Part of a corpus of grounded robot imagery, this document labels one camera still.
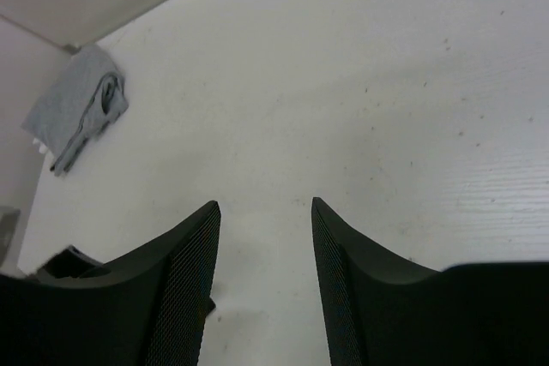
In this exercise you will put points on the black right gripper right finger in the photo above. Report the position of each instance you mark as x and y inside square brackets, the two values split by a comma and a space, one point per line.
[382, 309]

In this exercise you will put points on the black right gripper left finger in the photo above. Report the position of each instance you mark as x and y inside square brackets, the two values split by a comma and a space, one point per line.
[147, 307]

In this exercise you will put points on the folded grey tank top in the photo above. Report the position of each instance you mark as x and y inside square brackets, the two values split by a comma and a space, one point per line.
[85, 99]

